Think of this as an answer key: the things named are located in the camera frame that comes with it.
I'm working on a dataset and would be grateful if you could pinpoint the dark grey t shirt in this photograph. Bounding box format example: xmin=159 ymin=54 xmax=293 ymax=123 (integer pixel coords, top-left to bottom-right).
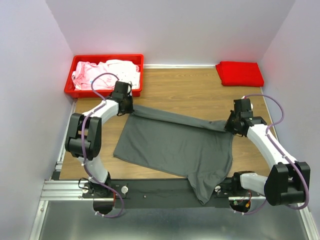
xmin=113 ymin=105 xmax=234 ymax=205

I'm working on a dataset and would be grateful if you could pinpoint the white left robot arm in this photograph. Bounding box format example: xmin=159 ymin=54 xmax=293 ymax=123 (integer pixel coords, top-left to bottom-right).
xmin=65 ymin=81 xmax=134 ymax=198

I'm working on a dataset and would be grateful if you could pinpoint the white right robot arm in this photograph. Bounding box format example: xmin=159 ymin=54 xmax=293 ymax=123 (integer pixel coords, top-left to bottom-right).
xmin=224 ymin=96 xmax=311 ymax=210

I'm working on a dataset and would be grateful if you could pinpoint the white t shirt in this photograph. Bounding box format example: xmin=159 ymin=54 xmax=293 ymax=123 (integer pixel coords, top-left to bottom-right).
xmin=106 ymin=59 xmax=141 ymax=89

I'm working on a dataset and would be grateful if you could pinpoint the pink t shirt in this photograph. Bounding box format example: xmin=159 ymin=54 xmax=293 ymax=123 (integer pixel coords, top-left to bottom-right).
xmin=71 ymin=61 xmax=119 ymax=91

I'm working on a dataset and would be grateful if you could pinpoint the folded red t shirt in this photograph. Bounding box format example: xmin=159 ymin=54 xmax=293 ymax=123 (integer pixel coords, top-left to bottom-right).
xmin=215 ymin=61 xmax=265 ymax=88

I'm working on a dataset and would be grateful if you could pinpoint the red plastic bin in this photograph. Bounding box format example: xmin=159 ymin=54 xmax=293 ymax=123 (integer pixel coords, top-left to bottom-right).
xmin=64 ymin=54 xmax=144 ymax=98

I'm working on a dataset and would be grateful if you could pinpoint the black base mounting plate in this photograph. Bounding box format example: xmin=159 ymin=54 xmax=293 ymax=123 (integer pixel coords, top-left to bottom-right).
xmin=82 ymin=176 xmax=261 ymax=210

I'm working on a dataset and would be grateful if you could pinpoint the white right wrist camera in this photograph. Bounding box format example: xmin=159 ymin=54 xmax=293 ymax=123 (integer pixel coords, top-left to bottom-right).
xmin=240 ymin=96 xmax=253 ymax=112

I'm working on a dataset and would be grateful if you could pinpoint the aluminium frame rail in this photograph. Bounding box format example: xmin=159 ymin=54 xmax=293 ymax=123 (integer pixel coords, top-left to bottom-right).
xmin=29 ymin=99 xmax=312 ymax=240

